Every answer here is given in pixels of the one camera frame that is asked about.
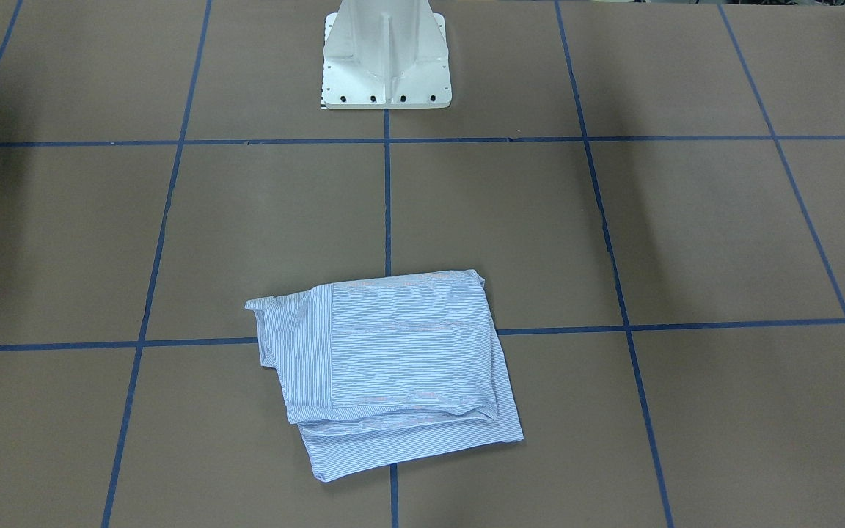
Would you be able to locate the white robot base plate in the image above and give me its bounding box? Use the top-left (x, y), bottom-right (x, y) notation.
top-left (320, 1), bottom-right (453, 111)

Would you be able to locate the blue striped button shirt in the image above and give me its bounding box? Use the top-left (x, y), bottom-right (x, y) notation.
top-left (245, 268), bottom-right (524, 483)

